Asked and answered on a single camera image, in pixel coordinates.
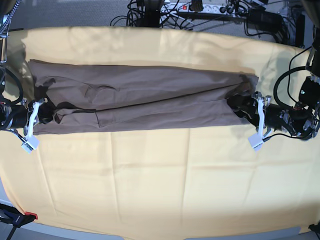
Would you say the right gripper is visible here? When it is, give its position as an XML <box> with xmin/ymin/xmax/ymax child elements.
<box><xmin>9</xmin><ymin>98</ymin><xmax>60</xmax><ymax>129</ymax></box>

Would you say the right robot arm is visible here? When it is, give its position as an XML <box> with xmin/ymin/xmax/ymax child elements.
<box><xmin>0</xmin><ymin>0</ymin><xmax>56</xmax><ymax>135</ymax></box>

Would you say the black upright panel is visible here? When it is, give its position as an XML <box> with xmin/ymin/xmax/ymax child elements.
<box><xmin>295</xmin><ymin>14</ymin><xmax>305</xmax><ymax>48</ymax></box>

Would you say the yellow tablecloth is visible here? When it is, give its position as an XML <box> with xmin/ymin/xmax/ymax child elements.
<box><xmin>0</xmin><ymin>27</ymin><xmax>320</xmax><ymax>240</ymax></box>

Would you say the black table post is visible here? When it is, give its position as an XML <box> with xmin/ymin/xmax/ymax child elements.
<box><xmin>142</xmin><ymin>0</ymin><xmax>163</xmax><ymax>28</ymax></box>

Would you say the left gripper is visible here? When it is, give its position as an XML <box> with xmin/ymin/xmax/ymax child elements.
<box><xmin>226</xmin><ymin>91</ymin><xmax>288</xmax><ymax>133</ymax></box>

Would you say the braided black white cable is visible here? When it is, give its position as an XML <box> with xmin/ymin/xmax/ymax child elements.
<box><xmin>0</xmin><ymin>0</ymin><xmax>23</xmax><ymax>38</ymax></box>

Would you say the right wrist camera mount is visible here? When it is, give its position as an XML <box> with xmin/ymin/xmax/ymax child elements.
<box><xmin>21</xmin><ymin>97</ymin><xmax>48</xmax><ymax>154</ymax></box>

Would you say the black power adapter box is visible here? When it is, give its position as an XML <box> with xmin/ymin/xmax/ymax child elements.
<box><xmin>247</xmin><ymin>8</ymin><xmax>282</xmax><ymax>26</ymax></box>

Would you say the brown T-shirt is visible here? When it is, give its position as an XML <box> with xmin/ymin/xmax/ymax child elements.
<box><xmin>28</xmin><ymin>59</ymin><xmax>259</xmax><ymax>134</ymax></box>

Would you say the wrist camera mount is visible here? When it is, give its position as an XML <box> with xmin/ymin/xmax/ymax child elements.
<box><xmin>248</xmin><ymin>92</ymin><xmax>271</xmax><ymax>152</ymax></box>
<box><xmin>21</xmin><ymin>97</ymin><xmax>48</xmax><ymax>154</ymax></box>

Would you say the black clamp with red tip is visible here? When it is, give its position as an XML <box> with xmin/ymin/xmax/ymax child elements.
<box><xmin>0</xmin><ymin>203</ymin><xmax>38</xmax><ymax>240</ymax></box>

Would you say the white power strip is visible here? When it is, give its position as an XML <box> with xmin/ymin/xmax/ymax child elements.
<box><xmin>161</xmin><ymin>2</ymin><xmax>236</xmax><ymax>16</ymax></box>

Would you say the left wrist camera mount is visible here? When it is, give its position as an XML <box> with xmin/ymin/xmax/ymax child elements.
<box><xmin>248</xmin><ymin>92</ymin><xmax>271</xmax><ymax>152</ymax></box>

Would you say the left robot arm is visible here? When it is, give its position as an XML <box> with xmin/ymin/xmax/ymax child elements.
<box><xmin>227</xmin><ymin>0</ymin><xmax>320</xmax><ymax>145</ymax></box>

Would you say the black clamp right corner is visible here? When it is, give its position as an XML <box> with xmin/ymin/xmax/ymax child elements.
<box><xmin>308</xmin><ymin>222</ymin><xmax>320</xmax><ymax>238</ymax></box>

